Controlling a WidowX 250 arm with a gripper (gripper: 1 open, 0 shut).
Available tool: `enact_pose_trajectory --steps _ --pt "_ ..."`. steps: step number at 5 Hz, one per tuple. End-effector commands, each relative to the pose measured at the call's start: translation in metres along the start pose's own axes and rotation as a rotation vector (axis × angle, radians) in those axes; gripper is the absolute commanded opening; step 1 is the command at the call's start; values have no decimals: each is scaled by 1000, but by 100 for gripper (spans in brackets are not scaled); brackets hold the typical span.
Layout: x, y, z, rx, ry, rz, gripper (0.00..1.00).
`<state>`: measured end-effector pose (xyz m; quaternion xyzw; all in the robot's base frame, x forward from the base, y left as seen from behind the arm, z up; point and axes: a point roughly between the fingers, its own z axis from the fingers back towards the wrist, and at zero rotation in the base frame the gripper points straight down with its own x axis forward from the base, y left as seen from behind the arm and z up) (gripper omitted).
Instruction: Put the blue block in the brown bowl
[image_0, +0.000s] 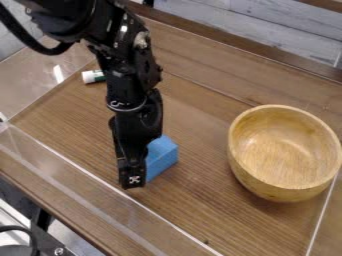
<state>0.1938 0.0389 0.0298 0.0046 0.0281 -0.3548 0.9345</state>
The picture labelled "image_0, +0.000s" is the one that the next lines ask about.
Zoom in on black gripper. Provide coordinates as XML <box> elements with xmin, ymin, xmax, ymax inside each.
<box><xmin>109</xmin><ymin>89</ymin><xmax>164</xmax><ymax>189</ymax></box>

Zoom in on blue foam block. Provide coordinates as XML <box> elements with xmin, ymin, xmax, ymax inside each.
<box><xmin>146</xmin><ymin>135</ymin><xmax>180</xmax><ymax>182</ymax></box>

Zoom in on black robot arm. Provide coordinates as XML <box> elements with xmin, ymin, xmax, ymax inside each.
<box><xmin>0</xmin><ymin>0</ymin><xmax>164</xmax><ymax>189</ymax></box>

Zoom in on brown wooden bowl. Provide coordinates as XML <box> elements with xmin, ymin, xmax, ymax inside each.
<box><xmin>228</xmin><ymin>105</ymin><xmax>342</xmax><ymax>203</ymax></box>

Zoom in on green white marker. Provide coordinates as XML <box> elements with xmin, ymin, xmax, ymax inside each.
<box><xmin>82</xmin><ymin>70</ymin><xmax>106</xmax><ymax>84</ymax></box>

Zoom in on clear acrylic tray wall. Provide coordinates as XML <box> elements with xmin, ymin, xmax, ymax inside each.
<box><xmin>0</xmin><ymin>122</ymin><xmax>225</xmax><ymax>256</ymax></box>

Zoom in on black cable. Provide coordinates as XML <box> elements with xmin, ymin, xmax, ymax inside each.
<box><xmin>0</xmin><ymin>226</ymin><xmax>47</xmax><ymax>256</ymax></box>

